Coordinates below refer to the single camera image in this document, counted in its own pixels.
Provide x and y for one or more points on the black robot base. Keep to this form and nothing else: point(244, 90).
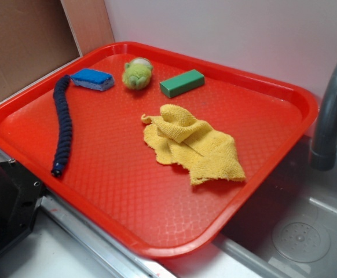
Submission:
point(20, 197)

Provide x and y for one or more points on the green rectangular block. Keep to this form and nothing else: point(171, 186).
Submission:
point(182, 83)

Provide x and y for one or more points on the yellow knitted cloth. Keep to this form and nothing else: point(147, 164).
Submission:
point(177, 137)

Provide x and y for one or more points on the red plastic tray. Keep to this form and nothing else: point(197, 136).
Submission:
point(113, 177)

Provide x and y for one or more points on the green plush toy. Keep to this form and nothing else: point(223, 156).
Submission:
point(137, 73)

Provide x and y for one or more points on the blue sponge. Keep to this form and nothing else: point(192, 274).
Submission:
point(93, 79)

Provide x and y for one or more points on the grey sink faucet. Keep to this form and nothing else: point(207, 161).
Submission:
point(323, 147)

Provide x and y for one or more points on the grey toy sink basin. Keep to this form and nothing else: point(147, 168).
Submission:
point(287, 228)

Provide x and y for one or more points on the brown cardboard panel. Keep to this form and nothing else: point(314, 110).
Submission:
point(38, 37)

